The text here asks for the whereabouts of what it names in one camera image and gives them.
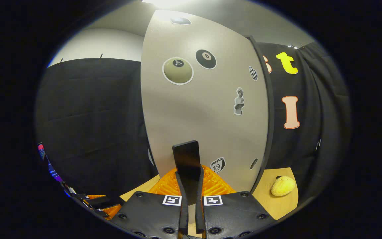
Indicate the ceiling light panel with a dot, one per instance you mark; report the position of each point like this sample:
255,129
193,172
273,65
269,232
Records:
164,2

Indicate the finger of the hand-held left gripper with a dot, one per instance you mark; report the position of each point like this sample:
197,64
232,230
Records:
109,211
101,199

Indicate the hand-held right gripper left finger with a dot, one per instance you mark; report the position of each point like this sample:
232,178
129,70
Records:
183,212

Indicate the yellow toy fruit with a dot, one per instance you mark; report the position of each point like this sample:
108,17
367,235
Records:
283,186

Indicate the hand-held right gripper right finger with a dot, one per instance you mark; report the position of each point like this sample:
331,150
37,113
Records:
199,212

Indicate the grey cabinet door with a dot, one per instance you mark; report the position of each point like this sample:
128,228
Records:
204,116

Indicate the black backdrop cloth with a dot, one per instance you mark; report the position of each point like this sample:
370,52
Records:
310,149
95,126

